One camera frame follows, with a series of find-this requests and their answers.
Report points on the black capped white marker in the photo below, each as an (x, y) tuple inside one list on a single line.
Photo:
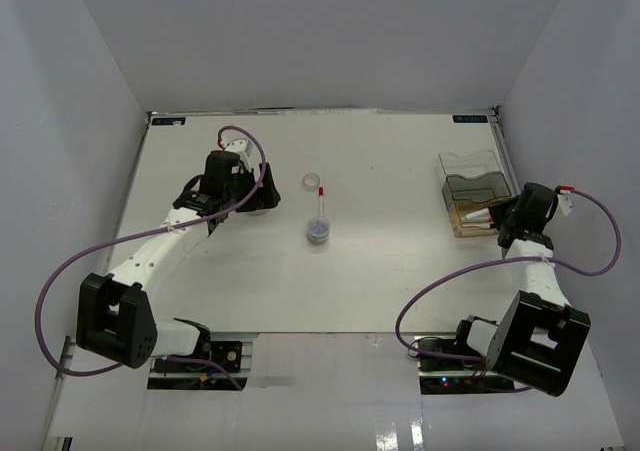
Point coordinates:
[(486, 224)]

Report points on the clear tiered desk organizer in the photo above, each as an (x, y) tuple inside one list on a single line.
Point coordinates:
[(470, 183)]

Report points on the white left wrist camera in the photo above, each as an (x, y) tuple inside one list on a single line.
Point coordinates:
[(243, 147)]

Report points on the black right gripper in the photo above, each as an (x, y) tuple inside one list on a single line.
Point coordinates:
[(496, 212)]

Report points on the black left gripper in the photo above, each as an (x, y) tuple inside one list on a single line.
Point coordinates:
[(266, 196)]

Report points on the small clear tape roll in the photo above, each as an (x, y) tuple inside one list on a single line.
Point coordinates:
[(311, 182)]

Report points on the clear cup of paperclips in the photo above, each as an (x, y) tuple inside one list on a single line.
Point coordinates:
[(318, 230)]

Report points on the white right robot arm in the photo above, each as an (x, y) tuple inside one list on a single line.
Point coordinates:
[(539, 339)]

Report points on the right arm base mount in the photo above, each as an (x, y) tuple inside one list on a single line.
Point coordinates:
[(439, 377)]

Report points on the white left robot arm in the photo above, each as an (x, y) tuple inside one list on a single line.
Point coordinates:
[(115, 316)]

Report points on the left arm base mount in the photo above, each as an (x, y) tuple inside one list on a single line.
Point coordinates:
[(217, 367)]

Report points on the blue label sticker right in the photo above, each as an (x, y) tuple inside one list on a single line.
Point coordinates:
[(470, 119)]

